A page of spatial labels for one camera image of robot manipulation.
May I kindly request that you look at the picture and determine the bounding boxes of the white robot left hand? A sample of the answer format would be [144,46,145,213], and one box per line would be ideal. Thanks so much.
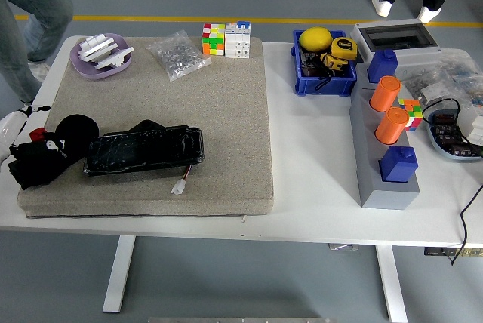
[0,105,52,168]

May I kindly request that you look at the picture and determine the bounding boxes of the black glossy panel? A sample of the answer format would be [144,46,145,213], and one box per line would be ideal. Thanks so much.
[82,119,205,177]

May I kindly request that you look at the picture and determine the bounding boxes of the purple tray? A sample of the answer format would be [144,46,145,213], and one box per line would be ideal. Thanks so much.
[69,32,133,81]

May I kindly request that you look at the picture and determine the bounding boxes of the white plastic part stack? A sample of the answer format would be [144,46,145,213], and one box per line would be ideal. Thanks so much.
[78,33,116,63]

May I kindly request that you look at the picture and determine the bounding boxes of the white table leg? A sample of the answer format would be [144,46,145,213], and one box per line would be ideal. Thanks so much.
[102,235,137,315]
[375,244,409,323]

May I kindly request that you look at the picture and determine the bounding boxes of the grey-brown mat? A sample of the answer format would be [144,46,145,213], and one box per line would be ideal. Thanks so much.
[17,35,275,220]

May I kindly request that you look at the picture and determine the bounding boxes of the clear bag of screws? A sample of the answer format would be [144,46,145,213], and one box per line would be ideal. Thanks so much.
[145,29,212,82]

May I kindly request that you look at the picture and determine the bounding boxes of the large colourful puzzle cube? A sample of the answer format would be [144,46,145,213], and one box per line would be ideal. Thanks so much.
[201,23,226,57]

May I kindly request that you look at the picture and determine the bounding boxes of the white circuit breaker block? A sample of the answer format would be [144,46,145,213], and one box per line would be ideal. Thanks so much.
[224,20,252,60]

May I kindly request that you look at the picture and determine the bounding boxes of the dark brown part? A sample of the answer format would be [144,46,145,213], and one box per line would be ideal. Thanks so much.
[300,51,325,78]

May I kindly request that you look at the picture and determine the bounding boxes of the blue plastic bin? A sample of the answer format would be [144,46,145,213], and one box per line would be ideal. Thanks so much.
[290,29,358,97]

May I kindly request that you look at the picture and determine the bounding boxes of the yellow lemon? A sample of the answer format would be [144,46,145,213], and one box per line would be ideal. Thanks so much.
[299,26,334,51]

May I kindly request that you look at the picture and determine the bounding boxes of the yellow and black tool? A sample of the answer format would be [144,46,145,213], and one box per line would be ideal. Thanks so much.
[319,52,348,73]

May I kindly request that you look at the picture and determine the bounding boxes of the yellow tape measure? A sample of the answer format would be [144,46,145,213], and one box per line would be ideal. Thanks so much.
[330,36,358,62]

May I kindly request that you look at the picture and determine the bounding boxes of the blue block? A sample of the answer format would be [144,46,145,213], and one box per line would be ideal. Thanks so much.
[379,145,419,183]
[368,49,398,85]

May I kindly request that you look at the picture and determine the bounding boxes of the orange cylinder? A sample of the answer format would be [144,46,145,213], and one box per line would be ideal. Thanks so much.
[374,106,411,146]
[369,75,402,112]

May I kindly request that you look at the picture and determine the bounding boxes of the long grey block holder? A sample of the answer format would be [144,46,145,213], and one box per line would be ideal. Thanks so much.
[349,62,421,211]

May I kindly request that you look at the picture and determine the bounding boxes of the small colourful puzzle cube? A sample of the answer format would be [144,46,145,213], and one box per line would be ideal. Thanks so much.
[398,98,422,132]

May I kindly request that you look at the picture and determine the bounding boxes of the clear bag of parts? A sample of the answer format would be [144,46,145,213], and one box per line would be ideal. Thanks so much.
[437,49,483,109]
[396,65,454,104]

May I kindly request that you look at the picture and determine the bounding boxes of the black circuit boards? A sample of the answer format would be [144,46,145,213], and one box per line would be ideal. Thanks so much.
[431,111,480,158]

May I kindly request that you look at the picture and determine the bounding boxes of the blue-grey tray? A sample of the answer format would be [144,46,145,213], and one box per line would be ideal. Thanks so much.
[425,109,483,163]

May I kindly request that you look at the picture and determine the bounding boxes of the black control box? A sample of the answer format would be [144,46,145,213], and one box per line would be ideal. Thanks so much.
[423,247,483,257]

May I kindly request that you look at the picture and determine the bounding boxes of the white breaker modules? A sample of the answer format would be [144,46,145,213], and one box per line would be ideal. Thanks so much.
[457,103,483,147]

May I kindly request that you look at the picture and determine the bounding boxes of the white plastic bracket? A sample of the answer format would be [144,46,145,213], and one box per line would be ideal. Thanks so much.
[94,46,135,71]

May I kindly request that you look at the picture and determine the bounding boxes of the white connector with wires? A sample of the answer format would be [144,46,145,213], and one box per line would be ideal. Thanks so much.
[170,164,197,195]

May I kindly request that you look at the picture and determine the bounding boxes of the grey enclosure box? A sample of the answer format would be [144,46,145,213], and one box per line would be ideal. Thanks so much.
[349,18,443,75]

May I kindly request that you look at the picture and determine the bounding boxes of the black looped cable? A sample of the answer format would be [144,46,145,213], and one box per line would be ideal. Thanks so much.
[421,97,462,128]

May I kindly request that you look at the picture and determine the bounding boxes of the black hanging cable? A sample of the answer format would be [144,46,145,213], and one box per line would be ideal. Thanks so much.
[448,183,483,267]

